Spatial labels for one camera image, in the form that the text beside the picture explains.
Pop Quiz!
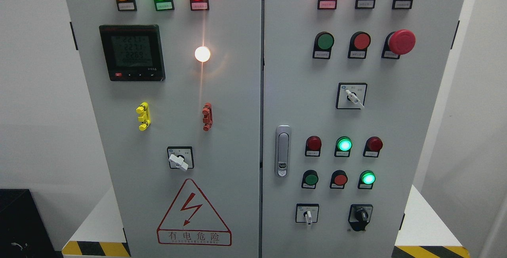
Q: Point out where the white selector switch left door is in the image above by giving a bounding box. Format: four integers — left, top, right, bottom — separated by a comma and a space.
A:
167, 146, 195, 171

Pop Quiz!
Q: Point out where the silver door latch handle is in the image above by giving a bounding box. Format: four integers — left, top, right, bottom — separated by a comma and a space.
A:
275, 125, 292, 177

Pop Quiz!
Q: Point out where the white selector switch lower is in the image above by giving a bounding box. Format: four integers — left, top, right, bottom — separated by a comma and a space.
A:
295, 203, 319, 226

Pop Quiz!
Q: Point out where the red push button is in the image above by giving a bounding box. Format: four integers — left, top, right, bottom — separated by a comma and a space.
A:
347, 31, 371, 59
330, 170, 348, 189

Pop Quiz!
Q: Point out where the grey electrical control cabinet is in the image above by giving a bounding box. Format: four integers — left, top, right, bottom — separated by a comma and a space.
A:
66, 0, 464, 258

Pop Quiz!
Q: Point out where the dark red indicator right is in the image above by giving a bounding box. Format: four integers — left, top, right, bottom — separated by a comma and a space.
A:
363, 137, 383, 158

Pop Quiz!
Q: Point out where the white glowing lamp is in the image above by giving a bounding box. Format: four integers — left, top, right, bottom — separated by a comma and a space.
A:
194, 46, 211, 63

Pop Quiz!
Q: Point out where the white selector switch upper right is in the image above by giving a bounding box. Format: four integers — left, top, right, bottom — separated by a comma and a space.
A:
335, 82, 368, 110

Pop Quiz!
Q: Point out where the green lit indicator middle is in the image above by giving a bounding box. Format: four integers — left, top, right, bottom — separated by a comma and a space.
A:
334, 137, 353, 157

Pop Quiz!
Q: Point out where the red push button lower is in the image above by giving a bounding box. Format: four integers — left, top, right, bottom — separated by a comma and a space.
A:
330, 170, 348, 189

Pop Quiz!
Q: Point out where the red terminal connector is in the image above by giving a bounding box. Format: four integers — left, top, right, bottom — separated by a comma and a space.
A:
202, 102, 213, 132

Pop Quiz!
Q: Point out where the white selector switch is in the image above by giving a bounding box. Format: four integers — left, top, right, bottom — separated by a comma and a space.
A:
295, 203, 319, 226
335, 82, 368, 110

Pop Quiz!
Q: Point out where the red electric hazard warning sticker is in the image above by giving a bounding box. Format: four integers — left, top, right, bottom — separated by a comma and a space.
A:
157, 178, 232, 247

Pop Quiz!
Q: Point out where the green lit push button lower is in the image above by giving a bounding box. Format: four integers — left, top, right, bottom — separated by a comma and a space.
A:
357, 170, 375, 190

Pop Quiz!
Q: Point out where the black digital power meter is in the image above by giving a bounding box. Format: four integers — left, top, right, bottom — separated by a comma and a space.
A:
99, 24, 165, 82

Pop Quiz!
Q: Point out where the red emergency stop mushroom button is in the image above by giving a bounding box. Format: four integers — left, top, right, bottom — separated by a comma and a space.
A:
381, 29, 416, 59

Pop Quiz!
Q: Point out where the dark red indicator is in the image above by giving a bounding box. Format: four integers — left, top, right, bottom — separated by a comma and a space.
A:
363, 137, 383, 158
305, 136, 322, 157

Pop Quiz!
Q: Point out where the black rotary knob switch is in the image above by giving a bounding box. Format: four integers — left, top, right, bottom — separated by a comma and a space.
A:
348, 204, 373, 231

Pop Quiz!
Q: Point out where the red push button upper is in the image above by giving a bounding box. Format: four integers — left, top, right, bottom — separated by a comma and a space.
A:
347, 31, 371, 59

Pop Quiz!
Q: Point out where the white platform with hazard stripes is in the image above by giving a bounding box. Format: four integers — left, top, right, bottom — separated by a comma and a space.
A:
62, 186, 470, 258

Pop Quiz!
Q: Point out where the green push button upper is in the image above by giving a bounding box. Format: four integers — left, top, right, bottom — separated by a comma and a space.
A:
312, 31, 334, 59

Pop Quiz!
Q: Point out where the yellow terminal connector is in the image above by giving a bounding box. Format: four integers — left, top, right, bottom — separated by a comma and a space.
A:
136, 102, 151, 131

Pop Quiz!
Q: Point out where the dark red indicator left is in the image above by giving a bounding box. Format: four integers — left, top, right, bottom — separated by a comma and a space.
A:
305, 136, 322, 157

